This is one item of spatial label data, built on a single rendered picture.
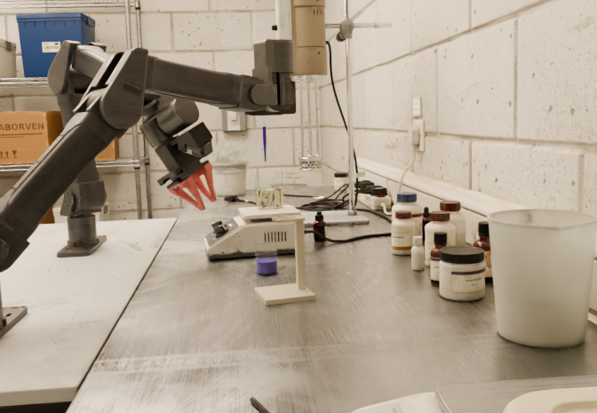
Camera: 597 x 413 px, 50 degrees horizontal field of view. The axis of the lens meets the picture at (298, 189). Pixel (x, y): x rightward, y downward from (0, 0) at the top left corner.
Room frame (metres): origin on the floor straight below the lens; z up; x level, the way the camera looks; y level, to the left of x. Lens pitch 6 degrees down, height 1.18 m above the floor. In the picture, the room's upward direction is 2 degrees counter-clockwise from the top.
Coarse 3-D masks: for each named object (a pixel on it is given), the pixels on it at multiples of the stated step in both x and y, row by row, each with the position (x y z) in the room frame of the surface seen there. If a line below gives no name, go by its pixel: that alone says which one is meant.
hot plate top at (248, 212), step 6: (240, 210) 1.34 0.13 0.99; (246, 210) 1.34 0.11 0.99; (252, 210) 1.33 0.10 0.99; (258, 210) 1.33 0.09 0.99; (276, 210) 1.32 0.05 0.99; (282, 210) 1.32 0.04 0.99; (288, 210) 1.32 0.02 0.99; (294, 210) 1.31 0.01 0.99; (246, 216) 1.28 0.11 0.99; (252, 216) 1.28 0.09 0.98; (258, 216) 1.28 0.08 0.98; (264, 216) 1.28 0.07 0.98; (270, 216) 1.28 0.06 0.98; (276, 216) 1.29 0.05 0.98
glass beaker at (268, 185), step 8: (256, 176) 1.33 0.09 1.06; (264, 176) 1.32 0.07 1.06; (272, 176) 1.32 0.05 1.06; (280, 176) 1.33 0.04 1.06; (256, 184) 1.34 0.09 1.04; (264, 184) 1.32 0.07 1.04; (272, 184) 1.32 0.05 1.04; (280, 184) 1.33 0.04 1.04; (256, 192) 1.34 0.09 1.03; (264, 192) 1.32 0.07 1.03; (272, 192) 1.32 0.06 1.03; (280, 192) 1.33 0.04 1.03; (256, 200) 1.34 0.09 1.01; (264, 200) 1.32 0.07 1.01; (272, 200) 1.32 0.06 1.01; (280, 200) 1.33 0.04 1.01; (256, 208) 1.34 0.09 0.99; (264, 208) 1.32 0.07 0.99; (272, 208) 1.32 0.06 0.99; (280, 208) 1.33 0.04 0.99
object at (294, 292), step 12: (288, 216) 1.00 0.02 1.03; (300, 216) 0.99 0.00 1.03; (300, 228) 0.99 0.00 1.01; (300, 240) 0.99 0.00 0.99; (300, 252) 0.99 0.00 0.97; (300, 264) 0.99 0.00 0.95; (300, 276) 0.99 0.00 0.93; (264, 288) 1.00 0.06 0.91; (276, 288) 1.00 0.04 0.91; (288, 288) 1.00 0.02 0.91; (300, 288) 0.99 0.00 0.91; (264, 300) 0.94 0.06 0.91; (276, 300) 0.94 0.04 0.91; (288, 300) 0.94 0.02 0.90; (300, 300) 0.95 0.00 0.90
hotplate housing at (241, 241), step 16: (240, 224) 1.29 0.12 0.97; (256, 224) 1.28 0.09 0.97; (272, 224) 1.28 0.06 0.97; (288, 224) 1.29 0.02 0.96; (224, 240) 1.26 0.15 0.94; (240, 240) 1.27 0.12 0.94; (288, 240) 1.29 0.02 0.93; (304, 240) 1.30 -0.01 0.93; (224, 256) 1.26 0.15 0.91; (240, 256) 1.27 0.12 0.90
